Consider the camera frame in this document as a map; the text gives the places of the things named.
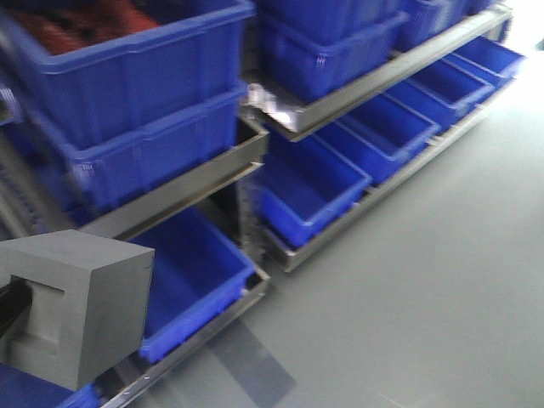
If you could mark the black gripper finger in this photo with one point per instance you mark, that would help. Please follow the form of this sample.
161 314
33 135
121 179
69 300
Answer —
16 297

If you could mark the gray square foam base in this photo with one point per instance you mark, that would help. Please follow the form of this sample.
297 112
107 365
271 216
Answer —
89 298

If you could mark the large blue target bin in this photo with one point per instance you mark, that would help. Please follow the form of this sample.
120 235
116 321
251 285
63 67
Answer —
198 273

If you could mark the blue bin with red items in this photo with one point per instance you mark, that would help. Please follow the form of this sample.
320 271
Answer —
98 92

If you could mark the red packaged items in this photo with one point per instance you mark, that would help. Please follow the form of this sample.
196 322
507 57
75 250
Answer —
63 30

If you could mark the steel shelving rack with bins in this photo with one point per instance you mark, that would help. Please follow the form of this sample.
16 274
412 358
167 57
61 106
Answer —
335 158

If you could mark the stainless steel shelf frame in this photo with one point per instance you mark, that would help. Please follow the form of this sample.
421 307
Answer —
28 208

